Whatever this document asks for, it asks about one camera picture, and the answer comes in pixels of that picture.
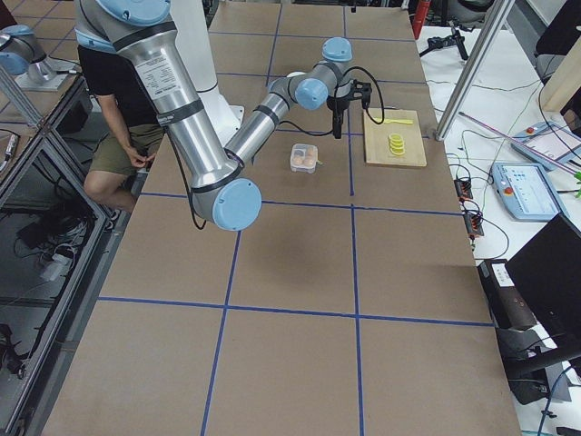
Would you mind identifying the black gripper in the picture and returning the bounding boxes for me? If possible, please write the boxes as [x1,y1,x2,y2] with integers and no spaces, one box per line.
[327,94,352,139]

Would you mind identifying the clear plastic egg box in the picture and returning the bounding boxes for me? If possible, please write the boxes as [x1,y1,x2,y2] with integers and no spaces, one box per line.
[290,144,319,173]

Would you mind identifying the white paper bowl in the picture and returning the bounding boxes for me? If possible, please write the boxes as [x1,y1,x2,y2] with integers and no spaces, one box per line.
[286,72,306,83]

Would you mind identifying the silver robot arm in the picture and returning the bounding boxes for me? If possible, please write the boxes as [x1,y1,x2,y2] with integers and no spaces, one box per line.
[74,1,352,232]

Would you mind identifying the wooden cutting board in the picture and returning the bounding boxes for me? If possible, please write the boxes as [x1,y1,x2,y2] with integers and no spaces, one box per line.
[363,108,427,168]

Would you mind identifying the yellow lemon slice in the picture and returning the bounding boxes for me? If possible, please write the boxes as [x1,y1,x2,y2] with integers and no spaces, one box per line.
[388,134,406,157]

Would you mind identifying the yellow plastic knife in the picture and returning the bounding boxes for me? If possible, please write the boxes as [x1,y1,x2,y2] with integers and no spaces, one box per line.
[371,117,414,125]

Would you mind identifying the black tripod stand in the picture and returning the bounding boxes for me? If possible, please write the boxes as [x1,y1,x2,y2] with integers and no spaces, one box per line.
[419,25,468,61]

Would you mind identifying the red cylinder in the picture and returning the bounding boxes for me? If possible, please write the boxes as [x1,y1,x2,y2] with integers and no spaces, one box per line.
[411,0,431,40]

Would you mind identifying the near teach pendant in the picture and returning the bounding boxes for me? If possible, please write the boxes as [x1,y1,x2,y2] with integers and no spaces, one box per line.
[491,162,568,222]

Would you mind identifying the teach pendant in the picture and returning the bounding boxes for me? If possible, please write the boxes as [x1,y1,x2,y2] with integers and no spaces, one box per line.
[491,162,568,222]
[511,122,580,171]

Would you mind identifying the far teach pendant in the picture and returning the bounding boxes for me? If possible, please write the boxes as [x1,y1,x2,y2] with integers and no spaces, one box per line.
[511,122,580,171]

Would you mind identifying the seated person black shirt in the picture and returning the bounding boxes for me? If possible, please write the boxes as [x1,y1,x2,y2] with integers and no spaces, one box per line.
[77,45,164,215]

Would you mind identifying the black computer monitor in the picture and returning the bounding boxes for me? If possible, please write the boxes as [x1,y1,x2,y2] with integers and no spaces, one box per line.
[507,213,580,336]

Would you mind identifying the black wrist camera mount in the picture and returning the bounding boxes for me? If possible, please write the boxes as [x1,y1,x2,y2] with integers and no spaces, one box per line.
[351,79,372,111]

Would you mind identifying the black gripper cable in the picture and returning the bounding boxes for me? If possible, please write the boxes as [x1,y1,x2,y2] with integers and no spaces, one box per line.
[281,65,388,136]

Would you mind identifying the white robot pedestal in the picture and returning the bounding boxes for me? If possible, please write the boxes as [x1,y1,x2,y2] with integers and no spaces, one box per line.
[171,0,244,145]

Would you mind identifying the aluminium frame post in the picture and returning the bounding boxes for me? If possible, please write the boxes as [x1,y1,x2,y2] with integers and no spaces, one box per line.
[435,0,515,141]

